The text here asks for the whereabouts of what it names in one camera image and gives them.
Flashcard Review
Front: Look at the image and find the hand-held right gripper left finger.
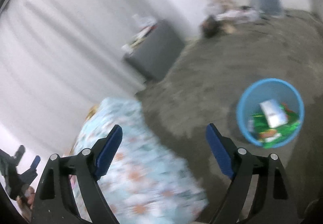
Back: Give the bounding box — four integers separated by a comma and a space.
31, 124, 123, 224

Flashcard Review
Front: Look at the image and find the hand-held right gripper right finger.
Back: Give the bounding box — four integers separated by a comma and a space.
205, 123, 296, 224

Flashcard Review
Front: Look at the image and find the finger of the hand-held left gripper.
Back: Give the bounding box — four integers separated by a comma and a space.
13, 145, 26, 162
24, 155, 41, 181

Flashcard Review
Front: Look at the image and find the blue plastic bin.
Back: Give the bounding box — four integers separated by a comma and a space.
236, 78, 305, 149

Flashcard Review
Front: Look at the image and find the small white box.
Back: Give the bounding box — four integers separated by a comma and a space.
259, 99, 288, 129

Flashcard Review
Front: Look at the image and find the green snack packet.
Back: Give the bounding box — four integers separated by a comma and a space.
252, 110, 301, 149

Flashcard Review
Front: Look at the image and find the shiny green foil packet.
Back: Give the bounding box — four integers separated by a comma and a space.
279, 102, 299, 120

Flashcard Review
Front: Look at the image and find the person's left hand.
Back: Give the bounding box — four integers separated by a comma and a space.
18, 186, 36, 222

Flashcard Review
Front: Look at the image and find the floral blue tablecloth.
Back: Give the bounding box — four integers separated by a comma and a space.
63, 96, 210, 224

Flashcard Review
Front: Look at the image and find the grey cabinet box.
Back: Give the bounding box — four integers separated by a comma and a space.
124, 19, 186, 82

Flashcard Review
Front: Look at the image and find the white curtain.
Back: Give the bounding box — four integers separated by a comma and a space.
0, 0, 193, 145

